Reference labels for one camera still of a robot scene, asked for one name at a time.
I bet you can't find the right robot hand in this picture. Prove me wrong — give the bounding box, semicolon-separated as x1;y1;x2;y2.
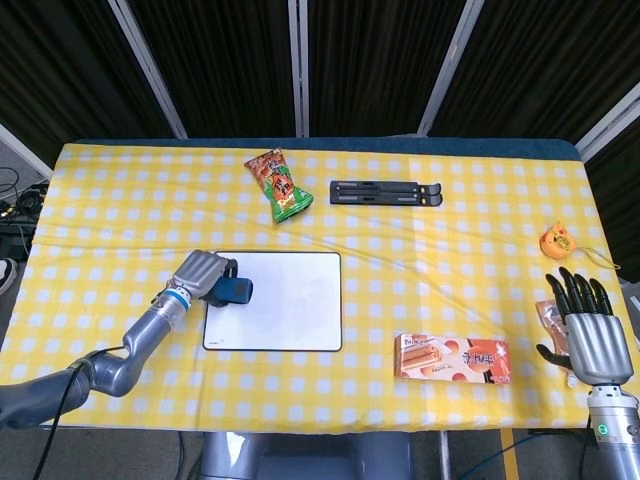
536;266;634;387

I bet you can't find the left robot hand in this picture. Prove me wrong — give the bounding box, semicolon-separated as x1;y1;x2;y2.
171;249;240;308

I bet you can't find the blue whiteboard eraser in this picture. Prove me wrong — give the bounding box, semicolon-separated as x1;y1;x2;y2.
213;276;254;305

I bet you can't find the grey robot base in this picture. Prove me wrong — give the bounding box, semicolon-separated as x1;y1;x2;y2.
200;430;414;480

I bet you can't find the small clear snack packet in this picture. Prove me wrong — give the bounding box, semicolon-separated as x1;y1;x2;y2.
534;299;576;387

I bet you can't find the white drawing board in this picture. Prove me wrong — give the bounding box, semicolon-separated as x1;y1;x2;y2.
202;251;344;352

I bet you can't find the orange round toy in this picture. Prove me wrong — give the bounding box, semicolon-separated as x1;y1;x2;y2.
539;224;621;270

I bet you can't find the green orange snack bag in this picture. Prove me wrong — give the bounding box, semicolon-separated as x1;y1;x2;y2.
243;146;315;225

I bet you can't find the yellow checkered tablecloth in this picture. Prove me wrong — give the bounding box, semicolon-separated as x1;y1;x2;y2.
0;142;640;434

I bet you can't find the orange biscuit box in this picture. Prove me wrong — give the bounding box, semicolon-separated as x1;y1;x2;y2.
393;333;514;386

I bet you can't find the black folding stand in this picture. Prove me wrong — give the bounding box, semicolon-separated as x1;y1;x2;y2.
329;180;444;207

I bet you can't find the black white shoe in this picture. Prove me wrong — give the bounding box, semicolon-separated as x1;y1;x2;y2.
0;258;19;296

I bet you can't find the black cable bundle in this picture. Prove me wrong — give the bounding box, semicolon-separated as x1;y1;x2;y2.
0;167;50;241

